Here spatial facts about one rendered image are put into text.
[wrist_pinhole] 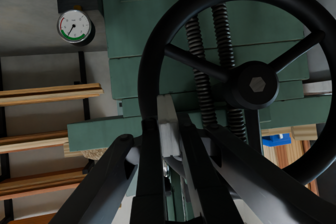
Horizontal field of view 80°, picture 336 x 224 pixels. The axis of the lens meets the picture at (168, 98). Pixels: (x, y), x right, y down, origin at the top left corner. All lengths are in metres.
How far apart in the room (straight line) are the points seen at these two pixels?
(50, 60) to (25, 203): 1.83
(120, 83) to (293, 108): 0.38
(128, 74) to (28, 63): 2.79
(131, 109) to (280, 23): 0.38
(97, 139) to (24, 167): 2.79
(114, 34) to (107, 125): 0.20
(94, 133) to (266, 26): 0.44
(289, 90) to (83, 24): 0.45
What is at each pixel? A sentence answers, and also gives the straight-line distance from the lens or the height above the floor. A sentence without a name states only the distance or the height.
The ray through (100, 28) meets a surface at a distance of 0.55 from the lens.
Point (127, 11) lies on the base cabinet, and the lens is 0.49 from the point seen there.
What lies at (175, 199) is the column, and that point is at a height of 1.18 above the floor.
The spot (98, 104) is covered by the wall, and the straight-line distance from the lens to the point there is 2.89.
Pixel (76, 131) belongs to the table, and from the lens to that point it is 0.47.
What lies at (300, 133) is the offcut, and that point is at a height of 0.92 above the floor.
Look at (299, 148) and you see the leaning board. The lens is 2.07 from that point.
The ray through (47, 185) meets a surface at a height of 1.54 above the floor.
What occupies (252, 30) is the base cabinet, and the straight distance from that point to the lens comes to 0.51.
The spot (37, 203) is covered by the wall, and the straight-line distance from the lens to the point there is 3.30.
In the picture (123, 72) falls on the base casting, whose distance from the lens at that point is 0.45.
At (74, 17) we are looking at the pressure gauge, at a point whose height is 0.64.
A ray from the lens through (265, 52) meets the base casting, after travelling 0.51.
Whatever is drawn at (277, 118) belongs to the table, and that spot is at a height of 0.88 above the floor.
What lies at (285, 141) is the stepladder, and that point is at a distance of 1.52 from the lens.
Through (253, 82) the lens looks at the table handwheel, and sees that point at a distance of 0.26.
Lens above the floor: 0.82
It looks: 2 degrees down
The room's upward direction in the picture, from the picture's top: 174 degrees clockwise
